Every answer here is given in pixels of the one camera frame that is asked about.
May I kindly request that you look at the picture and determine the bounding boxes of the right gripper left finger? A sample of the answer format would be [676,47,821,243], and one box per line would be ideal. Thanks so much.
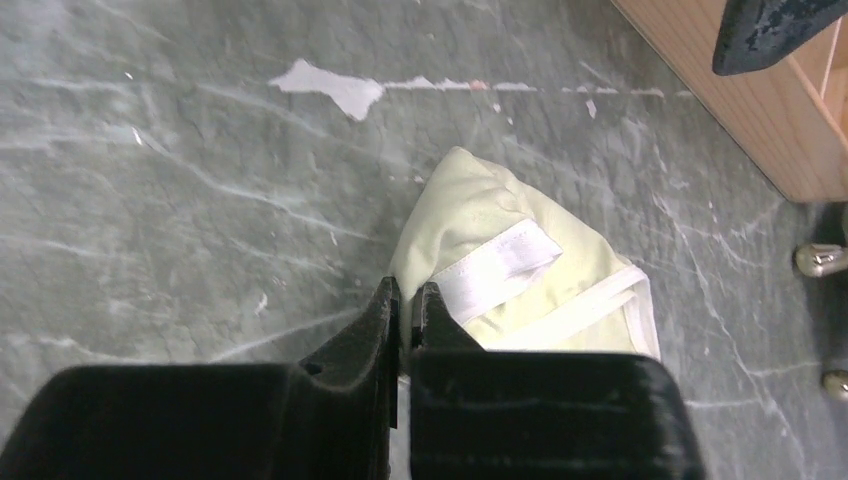
[1,277,400,479]

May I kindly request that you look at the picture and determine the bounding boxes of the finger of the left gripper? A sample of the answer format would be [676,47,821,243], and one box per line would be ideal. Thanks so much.
[712,0,847,76]

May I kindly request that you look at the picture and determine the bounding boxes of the wooden compartment tray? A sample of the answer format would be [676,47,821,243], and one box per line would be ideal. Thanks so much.
[615,1,847,203]

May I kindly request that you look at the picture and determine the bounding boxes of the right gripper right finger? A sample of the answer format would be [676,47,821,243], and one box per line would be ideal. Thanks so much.
[407,282,706,479]

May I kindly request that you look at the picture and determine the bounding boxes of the cream cloth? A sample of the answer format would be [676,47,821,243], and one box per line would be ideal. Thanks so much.
[390,147,661,358]

